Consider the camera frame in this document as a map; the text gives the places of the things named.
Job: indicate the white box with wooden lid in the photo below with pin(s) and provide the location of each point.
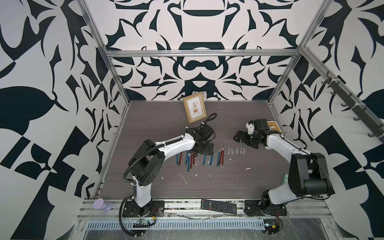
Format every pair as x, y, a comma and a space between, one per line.
274, 126

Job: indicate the black remote control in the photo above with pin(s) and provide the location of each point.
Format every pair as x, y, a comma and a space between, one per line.
219, 206

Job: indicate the red knife capped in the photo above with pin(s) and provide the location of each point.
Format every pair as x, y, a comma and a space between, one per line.
192, 160

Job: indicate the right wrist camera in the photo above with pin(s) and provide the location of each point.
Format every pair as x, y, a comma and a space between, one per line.
250, 128

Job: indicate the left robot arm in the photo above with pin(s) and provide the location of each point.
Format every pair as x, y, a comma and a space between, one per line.
145, 165

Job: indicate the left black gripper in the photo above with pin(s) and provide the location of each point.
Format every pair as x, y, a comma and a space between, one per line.
207, 151

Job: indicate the red carving knife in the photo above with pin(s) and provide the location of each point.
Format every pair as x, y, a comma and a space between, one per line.
223, 156
222, 148

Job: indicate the white cable duct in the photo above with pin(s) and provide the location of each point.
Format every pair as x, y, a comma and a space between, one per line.
186, 224

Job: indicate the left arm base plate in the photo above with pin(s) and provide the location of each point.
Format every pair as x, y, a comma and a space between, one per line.
153, 208

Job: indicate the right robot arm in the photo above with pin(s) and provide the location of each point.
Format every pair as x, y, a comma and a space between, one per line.
308, 175

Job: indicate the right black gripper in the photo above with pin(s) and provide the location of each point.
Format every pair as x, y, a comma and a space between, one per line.
243, 139

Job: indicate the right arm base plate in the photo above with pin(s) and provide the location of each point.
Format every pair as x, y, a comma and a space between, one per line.
254, 208

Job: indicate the black wall hook rail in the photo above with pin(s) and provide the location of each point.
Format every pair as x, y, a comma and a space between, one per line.
352, 102

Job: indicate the wooden picture frame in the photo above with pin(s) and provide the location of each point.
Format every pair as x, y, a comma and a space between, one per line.
195, 107

